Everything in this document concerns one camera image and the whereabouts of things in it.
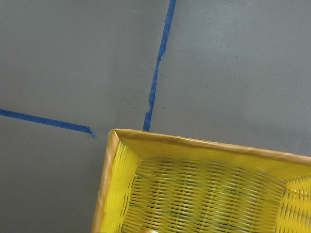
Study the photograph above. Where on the yellow woven basket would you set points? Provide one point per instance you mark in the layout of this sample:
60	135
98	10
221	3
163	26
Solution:
172	184

